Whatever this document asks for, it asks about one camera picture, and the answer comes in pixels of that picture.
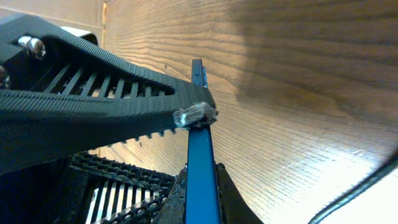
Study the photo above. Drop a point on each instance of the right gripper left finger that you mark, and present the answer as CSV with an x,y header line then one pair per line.
x,y
173,210

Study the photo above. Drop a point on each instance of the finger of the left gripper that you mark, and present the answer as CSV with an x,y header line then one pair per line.
x,y
119,192
68,95

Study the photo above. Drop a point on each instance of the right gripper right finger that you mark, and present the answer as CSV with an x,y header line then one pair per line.
x,y
234,210

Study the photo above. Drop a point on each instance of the blue Galaxy smartphone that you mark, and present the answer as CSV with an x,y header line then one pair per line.
x,y
202,201

